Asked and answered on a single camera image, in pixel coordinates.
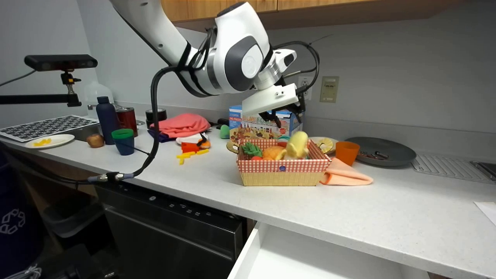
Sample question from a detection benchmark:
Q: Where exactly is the blue bottle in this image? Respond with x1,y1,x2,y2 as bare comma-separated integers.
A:
95,97,119,145

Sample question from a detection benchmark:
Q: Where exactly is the orange cup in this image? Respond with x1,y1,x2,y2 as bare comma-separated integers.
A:
334,142,359,167

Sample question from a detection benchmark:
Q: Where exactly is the black dishwasher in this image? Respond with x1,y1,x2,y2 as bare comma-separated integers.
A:
95,184,246,279

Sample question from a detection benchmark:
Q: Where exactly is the red checkered cardboard basket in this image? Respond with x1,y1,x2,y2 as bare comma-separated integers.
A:
236,143,331,187

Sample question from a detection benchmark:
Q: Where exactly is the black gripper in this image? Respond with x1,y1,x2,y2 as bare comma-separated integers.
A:
260,106,302,128

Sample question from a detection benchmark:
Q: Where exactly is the white plate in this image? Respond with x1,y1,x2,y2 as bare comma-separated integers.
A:
24,134,74,151

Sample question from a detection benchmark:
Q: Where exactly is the green lidded blue cup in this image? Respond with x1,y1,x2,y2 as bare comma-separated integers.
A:
111,129,134,156

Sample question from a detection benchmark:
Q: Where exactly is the beige light switch plate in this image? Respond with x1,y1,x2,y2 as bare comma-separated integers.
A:
319,77,339,103

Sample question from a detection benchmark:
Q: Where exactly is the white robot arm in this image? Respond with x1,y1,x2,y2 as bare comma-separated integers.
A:
109,0,300,122

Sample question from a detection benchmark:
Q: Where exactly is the blue toy food box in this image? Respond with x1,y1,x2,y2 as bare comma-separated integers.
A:
227,106,302,137

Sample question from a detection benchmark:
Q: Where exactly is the wooden front white drawer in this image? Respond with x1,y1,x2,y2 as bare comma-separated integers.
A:
227,224,429,279

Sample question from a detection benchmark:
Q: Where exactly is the black camera on stand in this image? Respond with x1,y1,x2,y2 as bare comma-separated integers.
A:
24,55,97,72

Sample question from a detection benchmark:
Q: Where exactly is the pink cloth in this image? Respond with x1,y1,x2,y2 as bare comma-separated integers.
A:
157,114,210,139

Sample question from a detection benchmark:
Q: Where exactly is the red toy fries holder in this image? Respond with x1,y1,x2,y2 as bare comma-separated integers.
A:
181,143,199,154

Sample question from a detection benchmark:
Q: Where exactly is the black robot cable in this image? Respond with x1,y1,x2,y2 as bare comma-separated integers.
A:
86,64,179,185

